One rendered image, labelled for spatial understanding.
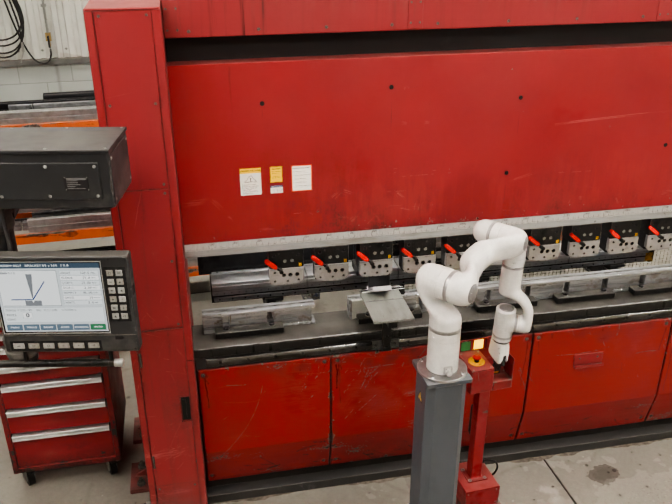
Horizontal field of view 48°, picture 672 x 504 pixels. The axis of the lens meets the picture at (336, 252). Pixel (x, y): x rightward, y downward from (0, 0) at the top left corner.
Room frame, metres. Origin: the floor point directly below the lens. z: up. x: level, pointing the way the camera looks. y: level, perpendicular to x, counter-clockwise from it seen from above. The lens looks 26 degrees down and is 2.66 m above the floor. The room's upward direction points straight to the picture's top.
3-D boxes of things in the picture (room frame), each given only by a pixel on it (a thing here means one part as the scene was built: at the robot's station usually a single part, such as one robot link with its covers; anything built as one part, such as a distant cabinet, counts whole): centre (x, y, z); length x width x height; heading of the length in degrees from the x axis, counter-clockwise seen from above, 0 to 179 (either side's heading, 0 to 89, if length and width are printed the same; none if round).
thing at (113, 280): (2.24, 0.89, 1.42); 0.45 x 0.12 x 0.36; 91
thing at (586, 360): (3.12, -1.23, 0.59); 0.15 x 0.02 x 0.07; 101
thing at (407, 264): (3.10, -0.37, 1.18); 0.15 x 0.09 x 0.17; 101
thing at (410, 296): (3.08, -0.25, 0.92); 0.39 x 0.06 x 0.10; 101
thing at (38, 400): (3.12, 1.35, 0.50); 0.50 x 0.50 x 1.00; 11
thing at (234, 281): (3.44, -0.53, 0.93); 2.30 x 0.14 x 0.10; 101
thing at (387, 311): (2.93, -0.22, 1.00); 0.26 x 0.18 x 0.01; 11
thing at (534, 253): (3.22, -0.95, 1.18); 0.15 x 0.09 x 0.17; 101
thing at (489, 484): (2.81, -0.67, 0.06); 0.25 x 0.20 x 0.12; 16
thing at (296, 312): (2.96, 0.35, 0.92); 0.50 x 0.06 x 0.10; 101
